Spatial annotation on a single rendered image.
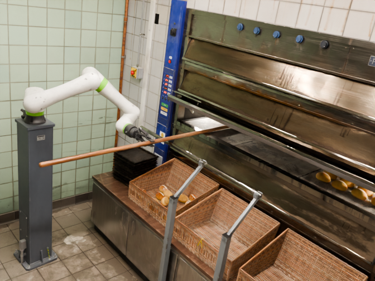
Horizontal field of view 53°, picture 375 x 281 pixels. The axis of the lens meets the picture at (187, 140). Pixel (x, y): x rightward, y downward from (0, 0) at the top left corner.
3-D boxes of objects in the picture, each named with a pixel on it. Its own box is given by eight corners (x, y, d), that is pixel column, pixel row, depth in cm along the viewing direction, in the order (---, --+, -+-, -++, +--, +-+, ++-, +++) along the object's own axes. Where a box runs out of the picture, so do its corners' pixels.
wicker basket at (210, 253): (216, 217, 301) (222, 186, 291) (273, 256, 264) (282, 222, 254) (169, 235, 269) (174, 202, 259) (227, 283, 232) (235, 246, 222)
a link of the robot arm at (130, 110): (95, 92, 279) (100, 93, 269) (105, 80, 281) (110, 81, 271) (130, 122, 296) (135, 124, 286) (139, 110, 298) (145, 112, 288)
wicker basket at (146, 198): (171, 184, 342) (174, 156, 332) (215, 213, 305) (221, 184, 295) (126, 197, 309) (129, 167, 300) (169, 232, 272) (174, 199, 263)
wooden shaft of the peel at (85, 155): (40, 168, 210) (40, 164, 209) (38, 166, 212) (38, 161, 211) (233, 127, 326) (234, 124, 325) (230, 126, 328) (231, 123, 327)
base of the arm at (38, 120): (13, 114, 276) (13, 106, 274) (33, 112, 287) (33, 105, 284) (29, 126, 260) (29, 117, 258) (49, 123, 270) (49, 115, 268)
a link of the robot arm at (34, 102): (18, 101, 239) (97, 71, 247) (20, 94, 253) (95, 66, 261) (28, 119, 245) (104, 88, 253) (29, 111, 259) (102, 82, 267)
